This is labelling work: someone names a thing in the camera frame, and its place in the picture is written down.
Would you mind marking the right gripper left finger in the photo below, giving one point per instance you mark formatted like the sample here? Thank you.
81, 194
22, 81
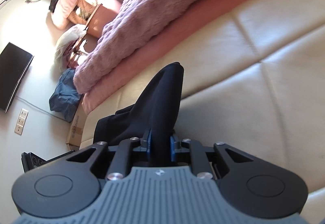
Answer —
142, 150

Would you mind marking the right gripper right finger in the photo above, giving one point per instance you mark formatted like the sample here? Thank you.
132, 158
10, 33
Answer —
179, 147

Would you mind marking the black pants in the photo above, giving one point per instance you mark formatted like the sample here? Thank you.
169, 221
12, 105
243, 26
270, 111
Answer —
154, 115

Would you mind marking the cardboard box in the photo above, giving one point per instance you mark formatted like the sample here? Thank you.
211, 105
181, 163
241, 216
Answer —
76, 129

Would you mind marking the pink bed sheet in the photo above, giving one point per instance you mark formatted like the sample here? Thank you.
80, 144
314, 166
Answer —
196, 16

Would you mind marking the blue jeans pile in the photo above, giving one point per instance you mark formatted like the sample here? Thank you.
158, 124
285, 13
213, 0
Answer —
65, 98

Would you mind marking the black television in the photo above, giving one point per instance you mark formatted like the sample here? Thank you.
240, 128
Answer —
14, 64

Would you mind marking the wooden chair with clothes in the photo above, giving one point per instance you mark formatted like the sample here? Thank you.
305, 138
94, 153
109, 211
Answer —
88, 17

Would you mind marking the white wall socket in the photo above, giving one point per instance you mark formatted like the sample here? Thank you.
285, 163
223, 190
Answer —
21, 121

